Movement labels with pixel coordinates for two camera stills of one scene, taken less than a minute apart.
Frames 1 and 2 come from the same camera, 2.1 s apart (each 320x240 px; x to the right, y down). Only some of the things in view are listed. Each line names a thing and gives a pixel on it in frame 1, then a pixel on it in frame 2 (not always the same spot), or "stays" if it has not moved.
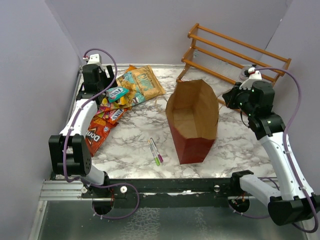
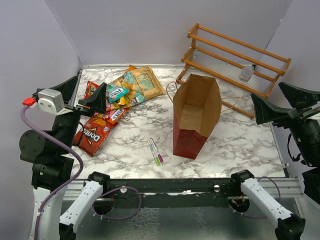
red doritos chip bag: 97,133 stays
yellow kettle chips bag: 131,67 stays
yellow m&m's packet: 123,100 stays
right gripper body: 240,98 to 297,116
